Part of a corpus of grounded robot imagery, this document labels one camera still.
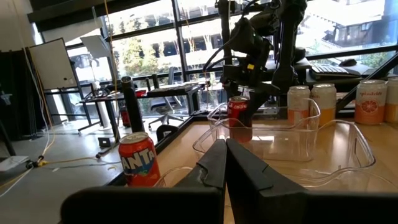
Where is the red Coca-Cola can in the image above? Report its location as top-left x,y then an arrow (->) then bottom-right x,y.
227,95 -> 253,143

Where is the black curtain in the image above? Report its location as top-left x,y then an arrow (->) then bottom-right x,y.
0,49 -> 47,141

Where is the clear plastic bin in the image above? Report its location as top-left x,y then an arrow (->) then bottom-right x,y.
154,166 -> 398,194
192,119 -> 377,182
206,98 -> 322,147

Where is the white hanging cable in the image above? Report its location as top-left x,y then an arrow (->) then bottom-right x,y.
12,0 -> 57,162

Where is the black keyboard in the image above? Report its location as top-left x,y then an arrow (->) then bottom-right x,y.
310,63 -> 351,77

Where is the black framed window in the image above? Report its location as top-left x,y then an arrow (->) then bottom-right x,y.
27,0 -> 398,83

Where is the grey office chair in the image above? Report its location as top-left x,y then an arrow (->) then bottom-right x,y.
147,67 -> 186,131

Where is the white orange Spindrift can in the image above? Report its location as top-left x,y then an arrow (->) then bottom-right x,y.
287,85 -> 312,126
310,83 -> 338,127
354,79 -> 388,126
384,77 -> 398,124

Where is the yellow floor cable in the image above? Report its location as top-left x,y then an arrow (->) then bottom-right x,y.
0,154 -> 123,190

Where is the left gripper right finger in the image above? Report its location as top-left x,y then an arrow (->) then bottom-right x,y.
226,138 -> 398,224

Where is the black computer mouse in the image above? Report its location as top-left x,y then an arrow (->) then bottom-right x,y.
338,58 -> 358,67

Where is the right gripper cable loop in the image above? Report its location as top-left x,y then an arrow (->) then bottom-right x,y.
202,29 -> 246,74

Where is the black cylindrical post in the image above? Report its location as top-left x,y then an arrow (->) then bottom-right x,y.
120,75 -> 146,134

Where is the white whiteboard on stand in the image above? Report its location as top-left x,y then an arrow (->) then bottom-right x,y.
28,37 -> 85,125

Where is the black frame clamp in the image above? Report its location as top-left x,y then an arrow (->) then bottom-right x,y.
155,124 -> 180,142

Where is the black background desk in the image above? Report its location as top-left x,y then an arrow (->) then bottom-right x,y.
79,83 -> 201,141

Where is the white tilted panel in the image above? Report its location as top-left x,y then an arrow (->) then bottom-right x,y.
80,34 -> 110,59

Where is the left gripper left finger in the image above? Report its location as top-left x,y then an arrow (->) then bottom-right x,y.
60,138 -> 228,224

